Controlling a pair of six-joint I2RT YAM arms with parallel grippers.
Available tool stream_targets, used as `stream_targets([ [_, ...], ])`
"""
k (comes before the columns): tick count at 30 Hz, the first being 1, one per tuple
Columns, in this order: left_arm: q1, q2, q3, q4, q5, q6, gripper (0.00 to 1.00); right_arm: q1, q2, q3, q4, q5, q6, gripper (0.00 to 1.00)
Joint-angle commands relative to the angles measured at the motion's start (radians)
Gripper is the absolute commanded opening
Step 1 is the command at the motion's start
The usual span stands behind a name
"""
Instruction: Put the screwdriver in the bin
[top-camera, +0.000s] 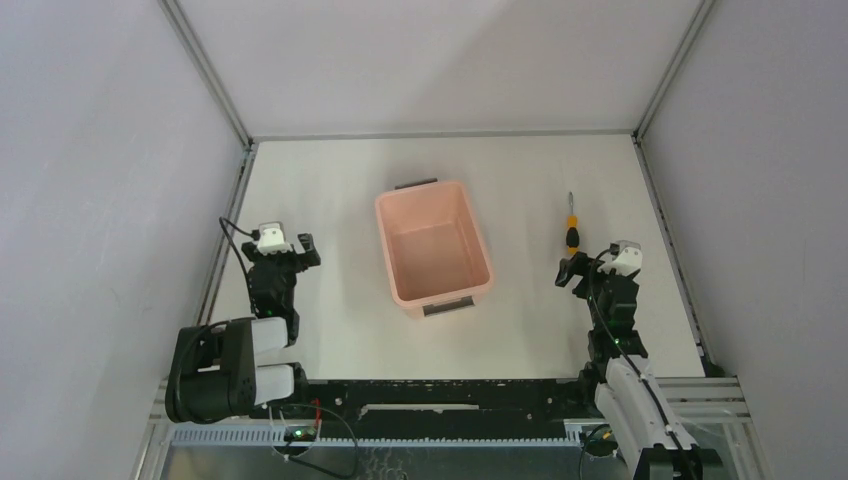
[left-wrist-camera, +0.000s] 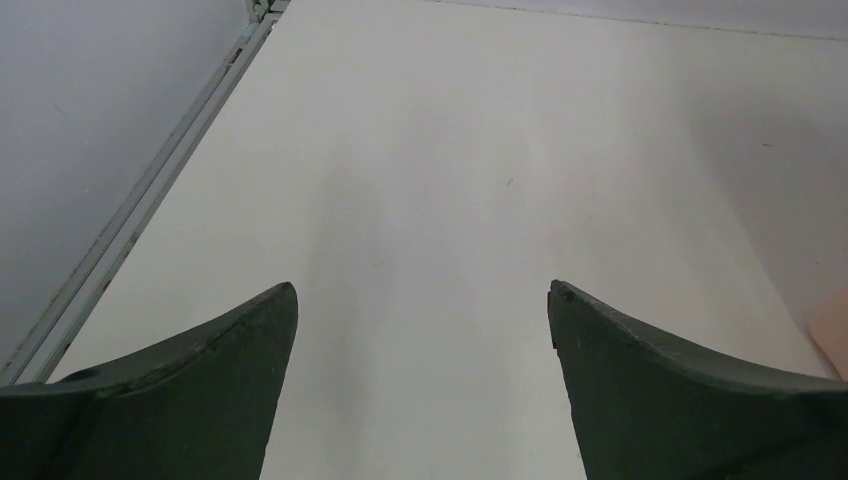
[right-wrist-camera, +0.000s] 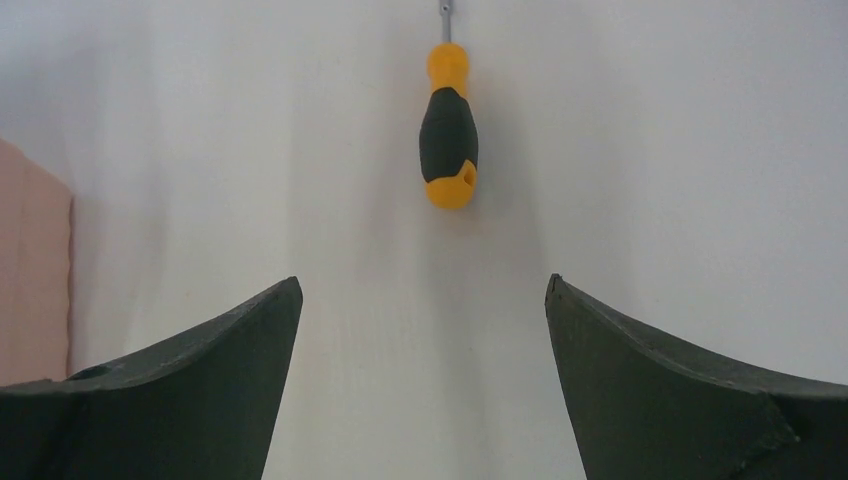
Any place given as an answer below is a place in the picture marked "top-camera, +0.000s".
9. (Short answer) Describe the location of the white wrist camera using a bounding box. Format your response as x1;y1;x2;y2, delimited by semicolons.
600;240;644;277
256;222;292;255

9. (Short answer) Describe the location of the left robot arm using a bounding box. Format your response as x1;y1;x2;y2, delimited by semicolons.
164;233;321;424

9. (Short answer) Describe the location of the aluminium frame profile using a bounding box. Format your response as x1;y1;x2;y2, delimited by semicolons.
158;0;253;149

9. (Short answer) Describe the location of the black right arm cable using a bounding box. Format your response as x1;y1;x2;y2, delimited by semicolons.
586;247;697;480

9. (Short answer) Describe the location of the left green circuit board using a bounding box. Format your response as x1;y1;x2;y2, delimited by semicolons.
284;427;318;443

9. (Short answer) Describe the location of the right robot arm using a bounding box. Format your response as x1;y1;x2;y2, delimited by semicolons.
555;247;724;479

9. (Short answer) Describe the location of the pink plastic bin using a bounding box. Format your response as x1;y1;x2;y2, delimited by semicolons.
375;179;495;319

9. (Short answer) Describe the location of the yellow black handled screwdriver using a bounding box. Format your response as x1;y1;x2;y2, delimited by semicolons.
566;192;580;256

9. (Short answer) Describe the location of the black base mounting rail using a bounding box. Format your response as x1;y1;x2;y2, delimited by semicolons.
287;379;600;437

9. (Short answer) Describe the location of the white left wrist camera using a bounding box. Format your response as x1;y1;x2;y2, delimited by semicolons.
256;222;292;255

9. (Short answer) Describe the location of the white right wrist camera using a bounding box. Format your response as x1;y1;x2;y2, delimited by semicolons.
600;240;644;277

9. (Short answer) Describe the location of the white slotted cable duct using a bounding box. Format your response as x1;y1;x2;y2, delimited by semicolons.
171;424;582;448

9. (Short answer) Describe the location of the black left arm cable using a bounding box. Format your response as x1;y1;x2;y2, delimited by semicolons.
218;217;261;313

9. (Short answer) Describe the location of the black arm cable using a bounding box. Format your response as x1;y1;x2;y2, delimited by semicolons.
586;247;697;480
218;217;261;313

